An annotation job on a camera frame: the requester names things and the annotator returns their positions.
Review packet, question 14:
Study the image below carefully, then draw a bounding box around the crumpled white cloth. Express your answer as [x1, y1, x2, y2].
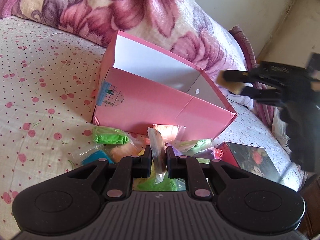
[272, 107, 291, 153]

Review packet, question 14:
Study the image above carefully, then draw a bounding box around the peach clay bag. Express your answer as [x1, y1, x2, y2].
[104, 142, 140, 163]

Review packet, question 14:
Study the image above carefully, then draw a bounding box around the red clay bag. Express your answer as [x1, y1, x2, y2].
[213, 148, 223, 160]

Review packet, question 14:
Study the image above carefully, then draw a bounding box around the pink cardboard box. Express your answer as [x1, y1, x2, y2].
[92, 31, 236, 140]

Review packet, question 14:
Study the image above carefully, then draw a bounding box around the bright green clay bag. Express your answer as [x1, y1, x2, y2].
[92, 126, 130, 145]

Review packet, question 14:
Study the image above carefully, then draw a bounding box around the cherry print bed sheet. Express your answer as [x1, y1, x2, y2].
[1, 16, 303, 239]

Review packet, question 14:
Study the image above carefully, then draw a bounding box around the light orange clay bag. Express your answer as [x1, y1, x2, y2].
[152, 124, 185, 143]

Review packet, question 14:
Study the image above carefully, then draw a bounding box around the blue clay bag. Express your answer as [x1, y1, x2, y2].
[81, 150, 114, 165]

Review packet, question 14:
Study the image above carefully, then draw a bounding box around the floral pink fleece blanket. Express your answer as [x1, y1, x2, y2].
[0, 0, 258, 86]

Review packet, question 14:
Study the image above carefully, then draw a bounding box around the light green clay bag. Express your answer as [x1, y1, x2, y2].
[173, 139, 214, 156]

